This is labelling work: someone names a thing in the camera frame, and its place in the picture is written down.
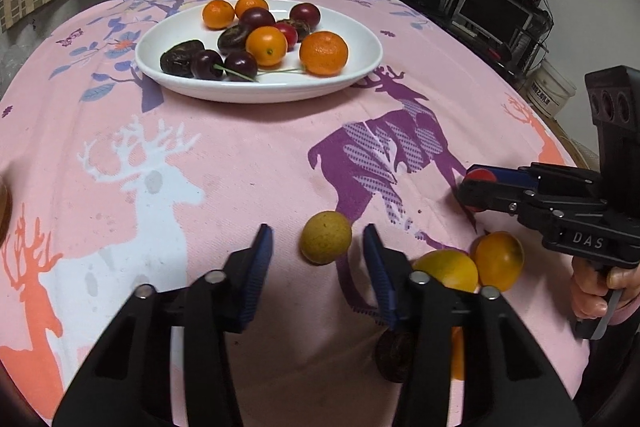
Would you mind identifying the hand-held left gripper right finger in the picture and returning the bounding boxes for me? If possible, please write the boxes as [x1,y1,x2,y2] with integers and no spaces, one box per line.
[362,223,583,427]

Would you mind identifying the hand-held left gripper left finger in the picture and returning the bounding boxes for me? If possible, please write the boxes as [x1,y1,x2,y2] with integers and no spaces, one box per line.
[52,223,275,427]

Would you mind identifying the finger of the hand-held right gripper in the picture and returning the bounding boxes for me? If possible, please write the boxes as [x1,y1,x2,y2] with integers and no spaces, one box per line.
[457,179,608,220]
[466,163,601,198]

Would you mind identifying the tan round longan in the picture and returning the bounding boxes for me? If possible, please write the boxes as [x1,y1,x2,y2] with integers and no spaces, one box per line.
[299,211,353,266]

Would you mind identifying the dark red cherry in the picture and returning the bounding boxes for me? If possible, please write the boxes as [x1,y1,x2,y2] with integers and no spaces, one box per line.
[191,50,225,81]
[223,51,259,82]

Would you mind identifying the large mandarin orange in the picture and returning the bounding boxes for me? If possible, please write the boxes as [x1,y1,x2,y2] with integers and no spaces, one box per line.
[299,31,349,76]

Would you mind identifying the orange kumquat with dark dot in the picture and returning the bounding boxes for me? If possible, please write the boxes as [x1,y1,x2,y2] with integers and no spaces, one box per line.
[245,26,288,68]

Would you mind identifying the dark purple plum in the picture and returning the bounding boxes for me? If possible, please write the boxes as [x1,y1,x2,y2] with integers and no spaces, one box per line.
[239,7,276,29]

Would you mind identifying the white oval plate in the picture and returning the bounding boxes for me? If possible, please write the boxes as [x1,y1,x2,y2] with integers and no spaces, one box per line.
[135,0,383,102]

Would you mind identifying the dark red plum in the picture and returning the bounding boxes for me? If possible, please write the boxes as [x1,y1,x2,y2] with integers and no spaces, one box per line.
[289,3,322,28]

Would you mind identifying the small mandarin orange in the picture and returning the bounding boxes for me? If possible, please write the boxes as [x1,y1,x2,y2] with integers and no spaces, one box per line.
[235,0,270,18]
[202,0,236,30]

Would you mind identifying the person's right hand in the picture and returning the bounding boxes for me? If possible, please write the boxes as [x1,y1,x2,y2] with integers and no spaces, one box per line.
[570,252,640,323]

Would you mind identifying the yellow kumquat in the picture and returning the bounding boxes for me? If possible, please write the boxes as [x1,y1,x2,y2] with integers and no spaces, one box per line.
[412,249,479,294]

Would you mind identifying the white plastic bucket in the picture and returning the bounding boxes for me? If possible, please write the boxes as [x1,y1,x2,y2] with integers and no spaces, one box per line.
[522,58,578,120]

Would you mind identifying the television on black stand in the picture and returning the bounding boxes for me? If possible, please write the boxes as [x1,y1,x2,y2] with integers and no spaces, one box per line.
[440,0,556,82]

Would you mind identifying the pink deer print tablecloth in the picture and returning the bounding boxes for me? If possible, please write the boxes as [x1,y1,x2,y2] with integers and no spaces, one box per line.
[0,0,596,427]

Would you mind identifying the computer monitor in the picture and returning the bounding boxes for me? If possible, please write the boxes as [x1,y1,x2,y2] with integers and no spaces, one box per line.
[457,0,533,32]

